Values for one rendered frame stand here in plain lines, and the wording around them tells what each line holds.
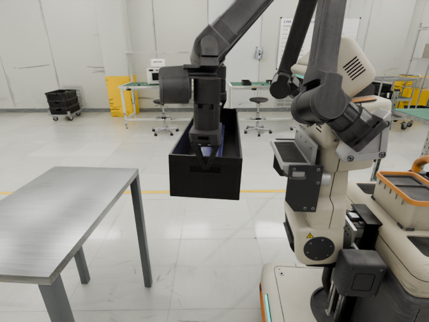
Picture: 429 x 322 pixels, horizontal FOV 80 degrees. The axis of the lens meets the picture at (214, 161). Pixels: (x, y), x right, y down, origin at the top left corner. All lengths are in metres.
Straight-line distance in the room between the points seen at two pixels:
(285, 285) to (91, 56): 6.39
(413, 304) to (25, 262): 1.12
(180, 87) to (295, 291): 1.17
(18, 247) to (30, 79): 6.87
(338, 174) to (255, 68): 5.73
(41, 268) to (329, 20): 0.96
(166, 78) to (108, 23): 5.77
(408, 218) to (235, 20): 0.81
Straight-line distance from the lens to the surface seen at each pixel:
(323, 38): 0.67
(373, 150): 0.71
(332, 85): 0.61
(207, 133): 0.52
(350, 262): 0.95
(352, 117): 0.65
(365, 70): 0.80
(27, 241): 1.03
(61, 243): 0.96
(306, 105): 0.61
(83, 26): 7.03
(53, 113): 6.53
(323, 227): 0.95
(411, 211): 1.03
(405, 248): 1.00
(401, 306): 1.05
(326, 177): 0.84
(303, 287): 1.48
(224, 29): 0.57
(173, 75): 0.53
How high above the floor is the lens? 1.34
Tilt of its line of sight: 23 degrees down
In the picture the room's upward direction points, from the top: straight up
